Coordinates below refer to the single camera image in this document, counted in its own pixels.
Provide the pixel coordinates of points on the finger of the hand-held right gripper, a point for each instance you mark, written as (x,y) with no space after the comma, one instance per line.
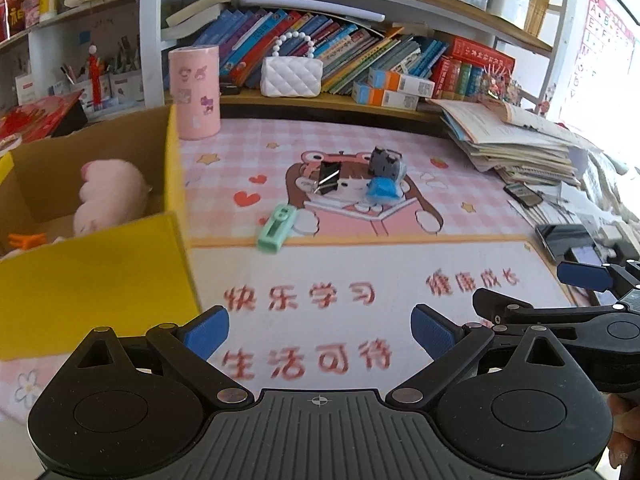
(582,274)
(505,305)

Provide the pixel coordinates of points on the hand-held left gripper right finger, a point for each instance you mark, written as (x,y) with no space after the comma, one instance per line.
(431,332)

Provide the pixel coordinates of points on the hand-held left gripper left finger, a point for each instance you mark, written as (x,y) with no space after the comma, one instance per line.
(207,332)

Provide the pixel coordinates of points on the yellow cardboard box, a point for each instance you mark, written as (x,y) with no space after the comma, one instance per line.
(100,285)

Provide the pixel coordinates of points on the person's right hand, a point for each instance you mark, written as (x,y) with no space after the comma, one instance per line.
(625,430)

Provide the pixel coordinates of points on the phone with lit screen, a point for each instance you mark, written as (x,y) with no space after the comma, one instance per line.
(585,254)

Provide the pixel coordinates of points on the dark phone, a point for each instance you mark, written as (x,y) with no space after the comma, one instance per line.
(562,240)

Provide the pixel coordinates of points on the black plug charger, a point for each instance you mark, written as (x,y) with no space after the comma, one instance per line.
(627,251)

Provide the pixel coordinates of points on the white power strip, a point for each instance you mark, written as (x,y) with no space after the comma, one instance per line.
(620,232)

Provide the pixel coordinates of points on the small black phone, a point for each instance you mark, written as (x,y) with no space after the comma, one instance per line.
(523,194)

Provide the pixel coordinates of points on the pink printed desk mat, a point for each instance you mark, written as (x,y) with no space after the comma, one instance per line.
(350,270)

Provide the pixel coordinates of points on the green correction tape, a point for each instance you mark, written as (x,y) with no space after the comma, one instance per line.
(277,230)

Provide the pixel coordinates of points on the stack of paper workbooks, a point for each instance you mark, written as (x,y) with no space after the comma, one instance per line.
(515,135)

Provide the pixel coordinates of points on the large pink plush toy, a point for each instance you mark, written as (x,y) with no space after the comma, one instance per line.
(110,195)

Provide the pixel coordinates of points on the grey toy figure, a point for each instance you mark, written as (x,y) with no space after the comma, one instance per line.
(386,162)

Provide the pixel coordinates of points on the black binder clip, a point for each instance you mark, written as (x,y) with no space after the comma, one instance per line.
(327,175)

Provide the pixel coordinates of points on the orange toy feet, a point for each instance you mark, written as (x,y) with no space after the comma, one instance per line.
(27,241)

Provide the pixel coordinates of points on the colourful acrylic ornament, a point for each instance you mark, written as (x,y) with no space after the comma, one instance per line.
(501,85)

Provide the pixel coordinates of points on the pink cylindrical container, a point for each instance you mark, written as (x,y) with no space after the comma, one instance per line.
(195,95)

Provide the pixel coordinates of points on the red book box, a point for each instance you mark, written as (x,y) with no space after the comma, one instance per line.
(482,55)

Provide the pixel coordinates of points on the orange and white carton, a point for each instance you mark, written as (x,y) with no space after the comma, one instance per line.
(385,96)
(400,81)

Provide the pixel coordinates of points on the small black object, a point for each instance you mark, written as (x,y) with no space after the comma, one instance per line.
(230,90)

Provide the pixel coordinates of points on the white pen holders with pens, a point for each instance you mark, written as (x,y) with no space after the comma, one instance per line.
(125,80)

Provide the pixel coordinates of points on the pile of red envelopes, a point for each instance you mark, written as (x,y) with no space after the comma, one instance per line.
(40,117)

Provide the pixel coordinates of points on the white storage container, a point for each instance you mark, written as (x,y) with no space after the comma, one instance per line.
(509,5)

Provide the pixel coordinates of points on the red tasselled pen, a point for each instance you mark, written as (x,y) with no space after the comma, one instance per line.
(94,77)

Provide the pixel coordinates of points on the row of colourful books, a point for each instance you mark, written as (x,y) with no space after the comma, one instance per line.
(350,45)

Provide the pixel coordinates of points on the small white box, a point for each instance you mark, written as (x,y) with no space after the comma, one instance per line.
(28,89)

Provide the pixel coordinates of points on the white bookshelf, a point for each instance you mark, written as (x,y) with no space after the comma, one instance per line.
(150,35)

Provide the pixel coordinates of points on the white flat-lying books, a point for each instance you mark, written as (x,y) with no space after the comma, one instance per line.
(197,12)

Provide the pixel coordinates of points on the grey flat folder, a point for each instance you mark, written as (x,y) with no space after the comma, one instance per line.
(310,5)

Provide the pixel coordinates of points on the red festive figure decoration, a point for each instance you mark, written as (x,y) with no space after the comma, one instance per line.
(12,15)

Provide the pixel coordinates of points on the alphabet wall poster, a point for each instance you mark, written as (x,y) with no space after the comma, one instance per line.
(600,55)

